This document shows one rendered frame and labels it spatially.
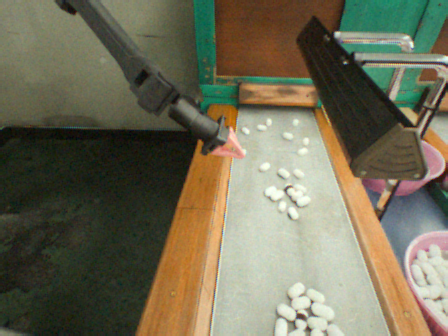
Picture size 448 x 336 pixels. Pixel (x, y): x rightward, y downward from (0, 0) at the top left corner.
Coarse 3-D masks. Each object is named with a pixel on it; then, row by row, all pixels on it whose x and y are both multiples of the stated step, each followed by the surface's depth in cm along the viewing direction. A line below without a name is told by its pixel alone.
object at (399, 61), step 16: (336, 32) 57; (352, 32) 57; (368, 32) 56; (384, 32) 56; (400, 32) 56; (368, 64) 45; (384, 64) 45; (400, 64) 45; (416, 64) 44; (432, 64) 44; (400, 80) 61; (432, 96) 48; (432, 112) 49; (384, 192) 62; (384, 208) 64
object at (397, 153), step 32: (320, 32) 64; (320, 64) 55; (352, 64) 44; (320, 96) 49; (352, 96) 39; (384, 96) 33; (352, 128) 35; (384, 128) 30; (416, 128) 28; (352, 160) 33; (384, 160) 30; (416, 160) 30
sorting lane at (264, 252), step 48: (240, 144) 93; (288, 144) 93; (240, 192) 74; (336, 192) 74; (240, 240) 62; (288, 240) 62; (336, 240) 62; (240, 288) 53; (288, 288) 53; (336, 288) 53
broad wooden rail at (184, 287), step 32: (192, 160) 82; (224, 160) 82; (192, 192) 70; (224, 192) 73; (192, 224) 62; (192, 256) 56; (160, 288) 50; (192, 288) 50; (160, 320) 46; (192, 320) 46
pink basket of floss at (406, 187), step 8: (424, 144) 88; (424, 152) 88; (432, 152) 86; (432, 160) 85; (440, 160) 82; (432, 168) 83; (440, 168) 79; (432, 176) 75; (368, 184) 84; (376, 184) 81; (384, 184) 80; (400, 184) 77; (408, 184) 77; (416, 184) 77; (400, 192) 81; (408, 192) 81
